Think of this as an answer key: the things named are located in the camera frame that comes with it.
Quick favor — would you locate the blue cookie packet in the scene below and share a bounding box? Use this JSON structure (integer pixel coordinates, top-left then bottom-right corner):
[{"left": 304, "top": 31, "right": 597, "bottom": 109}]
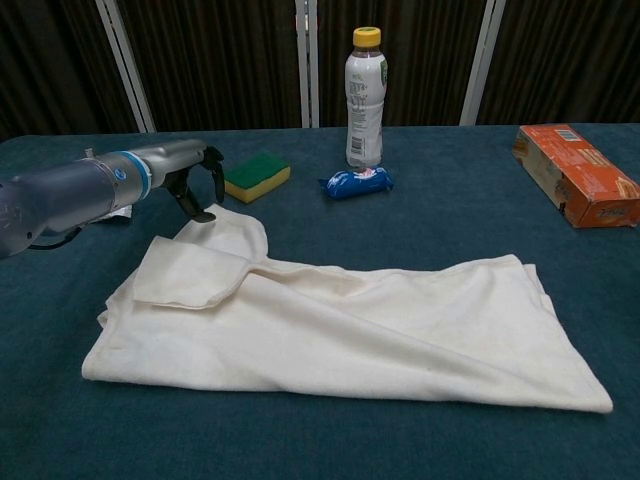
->
[{"left": 318, "top": 166, "right": 396, "bottom": 202}]

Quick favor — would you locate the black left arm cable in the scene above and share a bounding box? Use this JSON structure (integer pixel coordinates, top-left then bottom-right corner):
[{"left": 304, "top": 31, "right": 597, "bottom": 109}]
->
[{"left": 27, "top": 224, "right": 84, "bottom": 250}]

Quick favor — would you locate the white snack bag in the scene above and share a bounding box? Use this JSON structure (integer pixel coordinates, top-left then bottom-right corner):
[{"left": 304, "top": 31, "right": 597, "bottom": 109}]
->
[{"left": 97, "top": 206, "right": 133, "bottom": 224}]

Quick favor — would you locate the black pleated curtain panel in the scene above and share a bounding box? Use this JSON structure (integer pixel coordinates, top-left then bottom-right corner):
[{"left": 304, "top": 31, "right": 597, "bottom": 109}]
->
[
  {"left": 477, "top": 0, "right": 640, "bottom": 126},
  {"left": 317, "top": 0, "right": 485, "bottom": 129},
  {"left": 115, "top": 0, "right": 307, "bottom": 132},
  {"left": 0, "top": 0, "right": 144, "bottom": 141}
]

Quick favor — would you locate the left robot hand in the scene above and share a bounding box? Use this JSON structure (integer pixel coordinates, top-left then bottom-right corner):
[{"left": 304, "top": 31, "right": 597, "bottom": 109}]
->
[{"left": 138, "top": 139, "right": 226, "bottom": 225}]

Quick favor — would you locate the orange cardboard box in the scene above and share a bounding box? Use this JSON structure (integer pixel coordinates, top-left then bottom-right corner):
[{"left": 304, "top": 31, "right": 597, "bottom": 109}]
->
[{"left": 512, "top": 123, "right": 640, "bottom": 230}]

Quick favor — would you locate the green yellow sponge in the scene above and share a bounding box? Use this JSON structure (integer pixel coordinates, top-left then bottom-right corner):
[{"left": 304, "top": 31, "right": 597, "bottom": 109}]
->
[{"left": 223, "top": 152, "right": 293, "bottom": 205}]

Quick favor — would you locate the white T-shirt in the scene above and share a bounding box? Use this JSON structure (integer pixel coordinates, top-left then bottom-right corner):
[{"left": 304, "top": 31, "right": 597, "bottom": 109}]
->
[{"left": 80, "top": 202, "right": 615, "bottom": 416}]

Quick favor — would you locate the white bottle yellow cap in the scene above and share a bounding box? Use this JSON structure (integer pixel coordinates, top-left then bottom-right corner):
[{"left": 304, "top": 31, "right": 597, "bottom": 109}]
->
[{"left": 344, "top": 27, "right": 386, "bottom": 171}]

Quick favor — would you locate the white partition frame post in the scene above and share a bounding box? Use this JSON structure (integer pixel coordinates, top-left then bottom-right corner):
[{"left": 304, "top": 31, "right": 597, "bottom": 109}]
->
[
  {"left": 293, "top": 0, "right": 321, "bottom": 129},
  {"left": 458, "top": 0, "right": 507, "bottom": 126},
  {"left": 94, "top": 0, "right": 157, "bottom": 134}
]

